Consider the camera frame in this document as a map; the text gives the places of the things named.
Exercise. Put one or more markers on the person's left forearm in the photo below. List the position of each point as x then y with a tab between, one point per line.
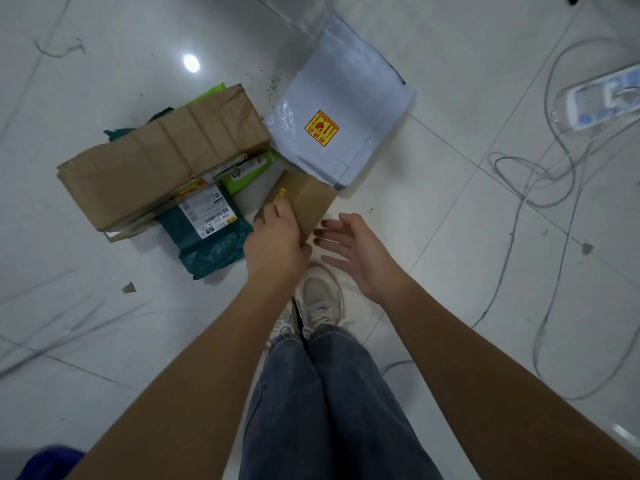
190	384

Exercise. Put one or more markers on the light green poly mailer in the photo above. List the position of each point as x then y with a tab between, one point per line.
250	174

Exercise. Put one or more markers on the curled dark thread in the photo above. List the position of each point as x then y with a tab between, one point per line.
60	55

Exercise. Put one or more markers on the person's grey shoe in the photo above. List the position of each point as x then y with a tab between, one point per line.
320	299
282	327

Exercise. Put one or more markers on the white power strip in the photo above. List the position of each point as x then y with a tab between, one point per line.
600	94

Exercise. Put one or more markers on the small brown box yellow sticker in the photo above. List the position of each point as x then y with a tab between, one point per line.
310	199

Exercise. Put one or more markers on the person's right forearm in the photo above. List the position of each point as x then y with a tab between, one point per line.
500	394

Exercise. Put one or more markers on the person's left hand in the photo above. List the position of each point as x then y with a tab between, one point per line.
277	249

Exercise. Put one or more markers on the person's left leg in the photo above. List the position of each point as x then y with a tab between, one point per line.
280	419

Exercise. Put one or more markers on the long brown cardboard box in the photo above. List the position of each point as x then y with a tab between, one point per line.
150	164

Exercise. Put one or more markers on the dark green poly mailer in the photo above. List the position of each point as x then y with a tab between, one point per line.
215	254

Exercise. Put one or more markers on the person's right grey shoe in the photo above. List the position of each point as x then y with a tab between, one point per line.
320	299

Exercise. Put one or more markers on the person's leg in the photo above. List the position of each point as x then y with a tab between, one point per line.
280	419
370	419

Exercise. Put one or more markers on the person's right leg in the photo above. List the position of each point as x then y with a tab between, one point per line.
370	419

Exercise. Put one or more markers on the person's right hand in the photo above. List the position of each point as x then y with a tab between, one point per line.
370	264

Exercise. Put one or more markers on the white grey poly mailer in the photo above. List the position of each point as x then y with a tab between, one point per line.
350	69

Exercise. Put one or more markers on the person's left grey shoe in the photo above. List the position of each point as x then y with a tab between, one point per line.
282	327

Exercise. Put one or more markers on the blue plastic crate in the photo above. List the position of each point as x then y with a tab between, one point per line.
50	464

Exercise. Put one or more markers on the small grey debris chip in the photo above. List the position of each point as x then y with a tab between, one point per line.
587	248
129	288

